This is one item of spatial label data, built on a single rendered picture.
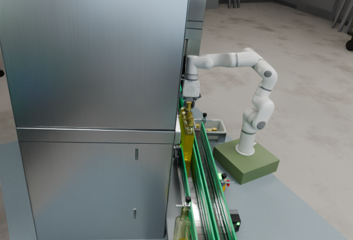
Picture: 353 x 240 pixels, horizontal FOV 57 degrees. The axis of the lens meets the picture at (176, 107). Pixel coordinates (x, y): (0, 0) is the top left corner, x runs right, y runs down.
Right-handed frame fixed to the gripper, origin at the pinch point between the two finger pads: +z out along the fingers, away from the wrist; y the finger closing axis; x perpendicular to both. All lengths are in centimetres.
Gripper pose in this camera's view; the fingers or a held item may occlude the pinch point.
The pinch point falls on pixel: (189, 104)
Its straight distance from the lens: 191.2
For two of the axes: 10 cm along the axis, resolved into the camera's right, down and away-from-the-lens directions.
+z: -0.6, 9.7, 2.5
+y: 9.9, 0.4, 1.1
